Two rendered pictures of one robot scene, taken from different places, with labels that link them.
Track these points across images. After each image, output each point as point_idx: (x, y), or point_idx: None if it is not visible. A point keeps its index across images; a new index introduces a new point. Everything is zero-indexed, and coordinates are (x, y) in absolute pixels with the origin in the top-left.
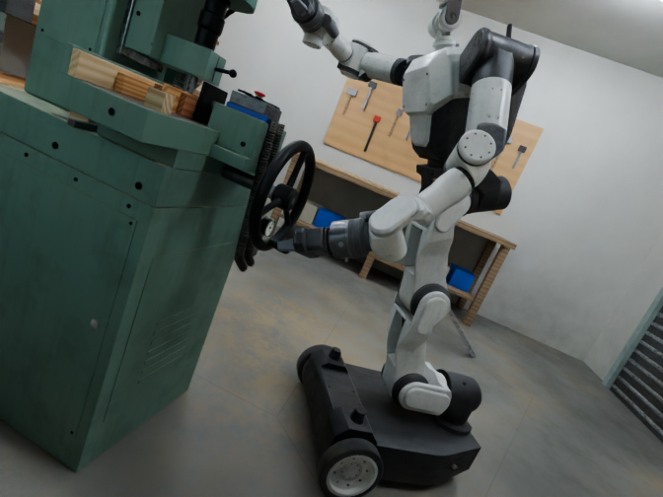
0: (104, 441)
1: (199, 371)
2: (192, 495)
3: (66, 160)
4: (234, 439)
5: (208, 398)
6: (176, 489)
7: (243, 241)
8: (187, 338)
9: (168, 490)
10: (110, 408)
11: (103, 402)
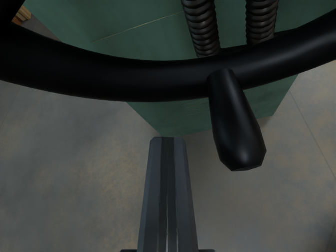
0: (178, 133)
1: (303, 99)
2: (206, 200)
3: None
4: (272, 184)
5: (285, 133)
6: (201, 188)
7: (194, 34)
8: (246, 93)
9: (196, 185)
10: (167, 125)
11: (155, 123)
